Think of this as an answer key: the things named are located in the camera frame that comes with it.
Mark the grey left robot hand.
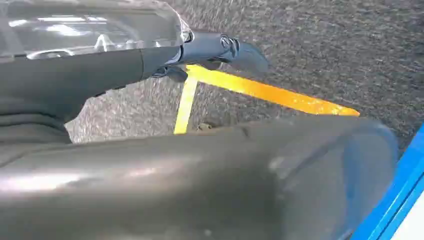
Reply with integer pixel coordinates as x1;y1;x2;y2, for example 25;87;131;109
0;31;399;240

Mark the yellow floor tape marking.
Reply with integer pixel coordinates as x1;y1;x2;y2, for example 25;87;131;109
173;64;361;135

